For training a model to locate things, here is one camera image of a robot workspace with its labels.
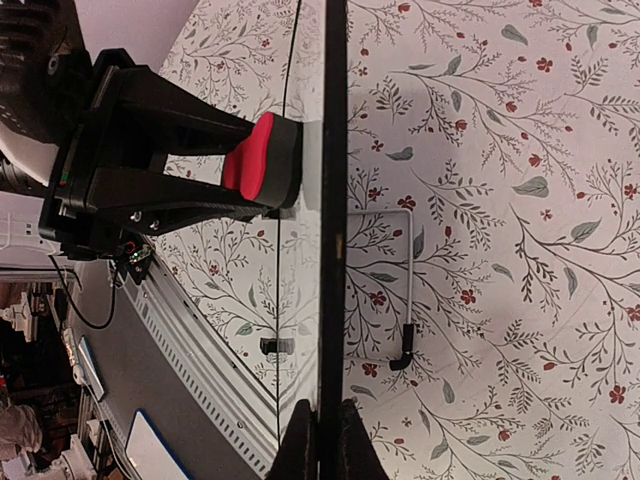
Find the red whiteboard eraser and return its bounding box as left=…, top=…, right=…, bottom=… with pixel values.
left=221, top=112, right=303, bottom=209

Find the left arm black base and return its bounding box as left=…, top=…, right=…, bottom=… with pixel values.
left=109, top=241, right=154, bottom=289

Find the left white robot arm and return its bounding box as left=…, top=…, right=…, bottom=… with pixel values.
left=1, top=1, right=264, bottom=261

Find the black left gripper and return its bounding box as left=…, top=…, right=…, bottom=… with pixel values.
left=39, top=49, right=271, bottom=260

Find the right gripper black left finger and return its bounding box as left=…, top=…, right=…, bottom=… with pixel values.
left=266, top=399, right=317, bottom=480

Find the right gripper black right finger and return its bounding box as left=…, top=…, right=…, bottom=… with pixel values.
left=340, top=399, right=389, bottom=480

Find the aluminium front rail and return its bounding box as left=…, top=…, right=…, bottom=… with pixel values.
left=64, top=249, right=281, bottom=480

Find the white whiteboard black frame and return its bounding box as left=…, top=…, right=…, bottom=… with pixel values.
left=276, top=1, right=348, bottom=437

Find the metal wire whiteboard stand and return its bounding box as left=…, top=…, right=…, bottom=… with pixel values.
left=344, top=208, right=419, bottom=372

